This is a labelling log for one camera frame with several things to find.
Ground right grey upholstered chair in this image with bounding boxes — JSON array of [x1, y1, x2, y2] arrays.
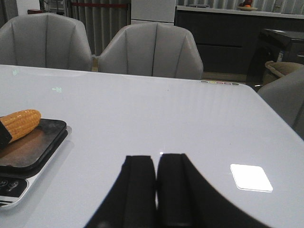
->
[[98, 22, 203, 80]]

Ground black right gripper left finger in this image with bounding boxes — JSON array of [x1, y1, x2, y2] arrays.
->
[[86, 155, 156, 228]]

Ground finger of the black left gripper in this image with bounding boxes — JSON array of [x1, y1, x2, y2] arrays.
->
[[0, 122, 12, 149]]

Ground black silver kitchen scale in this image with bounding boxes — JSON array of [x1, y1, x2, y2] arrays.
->
[[0, 119, 68, 210]]

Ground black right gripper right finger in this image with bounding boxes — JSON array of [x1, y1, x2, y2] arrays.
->
[[157, 154, 266, 228]]

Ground beige cushion pet bed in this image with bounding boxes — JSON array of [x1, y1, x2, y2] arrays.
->
[[262, 61, 304, 85]]

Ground orange corn cob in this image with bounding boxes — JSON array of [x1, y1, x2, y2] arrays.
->
[[0, 109, 41, 143]]

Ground white drawer cabinet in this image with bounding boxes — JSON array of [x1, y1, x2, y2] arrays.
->
[[131, 0, 177, 25]]

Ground left grey upholstered chair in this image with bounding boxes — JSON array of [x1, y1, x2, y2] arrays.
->
[[0, 13, 92, 71]]

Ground dark counter sideboard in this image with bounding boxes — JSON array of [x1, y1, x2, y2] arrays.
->
[[174, 6, 304, 81]]

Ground dark side table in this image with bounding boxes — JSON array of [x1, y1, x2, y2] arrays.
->
[[246, 28, 304, 86]]

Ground grey upholstered chair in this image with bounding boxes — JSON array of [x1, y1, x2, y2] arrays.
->
[[98, 22, 203, 80], [0, 13, 92, 71]]

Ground grey chair at table side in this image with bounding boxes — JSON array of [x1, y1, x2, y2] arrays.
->
[[257, 68, 304, 138]]

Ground fruit bowl on counter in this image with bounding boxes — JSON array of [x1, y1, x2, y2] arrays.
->
[[237, 0, 258, 11]]

